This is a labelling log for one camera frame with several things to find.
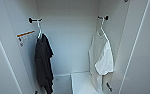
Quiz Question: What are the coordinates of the white shirt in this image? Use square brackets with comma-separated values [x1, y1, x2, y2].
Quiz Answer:
[88, 29, 115, 94]

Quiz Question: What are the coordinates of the orange and white door label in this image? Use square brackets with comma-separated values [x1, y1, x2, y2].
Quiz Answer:
[16, 30, 36, 48]

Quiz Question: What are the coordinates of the white hanger of shirt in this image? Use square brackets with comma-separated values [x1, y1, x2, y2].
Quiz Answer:
[96, 19, 108, 38]

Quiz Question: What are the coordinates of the black hanging garment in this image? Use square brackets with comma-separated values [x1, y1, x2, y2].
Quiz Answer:
[34, 33, 55, 94]

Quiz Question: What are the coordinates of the white wardrobe door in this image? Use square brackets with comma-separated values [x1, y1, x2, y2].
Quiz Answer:
[0, 0, 42, 94]
[109, 0, 150, 94]

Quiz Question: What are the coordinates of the black rail bracket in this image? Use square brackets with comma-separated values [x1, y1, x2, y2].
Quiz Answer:
[28, 17, 44, 24]
[97, 15, 110, 22]

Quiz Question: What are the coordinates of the white hanger of black garment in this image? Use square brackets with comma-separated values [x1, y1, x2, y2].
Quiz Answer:
[36, 20, 45, 39]

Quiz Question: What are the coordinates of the white inner cabinet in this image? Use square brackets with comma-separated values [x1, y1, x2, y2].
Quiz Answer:
[70, 71, 99, 94]

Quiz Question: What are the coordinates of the white wardrobe carcass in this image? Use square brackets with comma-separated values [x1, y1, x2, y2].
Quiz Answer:
[24, 0, 132, 94]

